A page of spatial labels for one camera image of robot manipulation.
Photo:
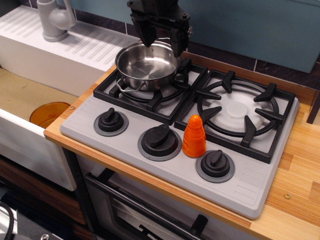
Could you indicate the orange translucent plastic plate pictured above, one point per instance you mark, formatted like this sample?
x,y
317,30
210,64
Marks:
x,y
47,113

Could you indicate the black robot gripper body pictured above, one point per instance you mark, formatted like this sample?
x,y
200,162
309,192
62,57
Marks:
x,y
164,14

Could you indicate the toy oven door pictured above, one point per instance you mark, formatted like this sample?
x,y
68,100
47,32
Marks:
x,y
139,212

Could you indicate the orange plastic toy carrot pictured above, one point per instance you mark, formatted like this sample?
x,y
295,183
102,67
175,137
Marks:
x,y
194,139

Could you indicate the black left burner grate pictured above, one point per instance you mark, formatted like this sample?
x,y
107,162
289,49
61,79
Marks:
x,y
162,105

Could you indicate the white round burner plate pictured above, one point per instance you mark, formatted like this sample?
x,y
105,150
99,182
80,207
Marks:
x,y
235,106

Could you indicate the black left stove knob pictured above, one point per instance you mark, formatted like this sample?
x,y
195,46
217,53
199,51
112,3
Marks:
x,y
111,123

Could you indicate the black middle stove knob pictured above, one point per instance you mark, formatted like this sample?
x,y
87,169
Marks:
x,y
159,143

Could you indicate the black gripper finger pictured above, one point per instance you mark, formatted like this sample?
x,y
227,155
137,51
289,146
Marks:
x,y
179,40
147,32

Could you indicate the stainless steel pot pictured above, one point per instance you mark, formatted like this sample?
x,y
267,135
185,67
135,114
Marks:
x,y
147,69

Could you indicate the grey toy stove top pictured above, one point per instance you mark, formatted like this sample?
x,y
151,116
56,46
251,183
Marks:
x,y
245,193

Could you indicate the white toy sink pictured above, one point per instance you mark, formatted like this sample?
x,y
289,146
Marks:
x,y
34,72

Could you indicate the black stove knob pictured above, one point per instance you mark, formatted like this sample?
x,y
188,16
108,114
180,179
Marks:
x,y
215,166
111,123
159,143

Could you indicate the black right burner grate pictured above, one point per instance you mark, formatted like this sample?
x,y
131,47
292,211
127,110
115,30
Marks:
x,y
262,144

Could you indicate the black right stove knob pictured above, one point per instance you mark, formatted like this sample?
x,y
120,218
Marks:
x,y
215,166

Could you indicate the grey toy faucet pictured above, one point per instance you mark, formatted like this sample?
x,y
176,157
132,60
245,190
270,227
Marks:
x,y
55,22

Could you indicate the black burner grate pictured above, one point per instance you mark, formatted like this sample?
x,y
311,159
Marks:
x,y
162,105
262,144

